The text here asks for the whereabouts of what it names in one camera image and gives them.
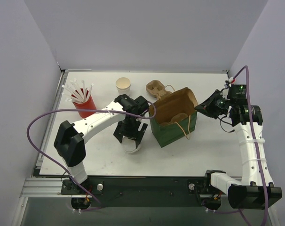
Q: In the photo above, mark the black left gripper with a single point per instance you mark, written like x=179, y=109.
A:
x=130, y=133

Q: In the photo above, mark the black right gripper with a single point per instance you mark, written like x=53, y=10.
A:
x=213, y=105

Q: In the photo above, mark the white paper coffee cup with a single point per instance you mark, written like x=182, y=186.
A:
x=129, y=146

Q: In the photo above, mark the green brown paper bag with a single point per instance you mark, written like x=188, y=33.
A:
x=181, y=101

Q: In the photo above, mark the brown pulp cup carrier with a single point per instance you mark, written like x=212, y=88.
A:
x=175, y=119

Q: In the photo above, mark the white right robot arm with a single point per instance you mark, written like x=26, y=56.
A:
x=256, y=189

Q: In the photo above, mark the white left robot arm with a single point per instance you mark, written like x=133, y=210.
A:
x=124, y=111

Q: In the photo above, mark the red straw holder cup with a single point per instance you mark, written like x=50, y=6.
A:
x=88, y=105

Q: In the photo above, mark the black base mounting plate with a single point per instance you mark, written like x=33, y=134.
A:
x=149, y=191

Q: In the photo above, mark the white wrapped straws bundle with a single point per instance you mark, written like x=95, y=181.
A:
x=79, y=92

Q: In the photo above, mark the aluminium frame rail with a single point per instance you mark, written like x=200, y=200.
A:
x=41, y=187

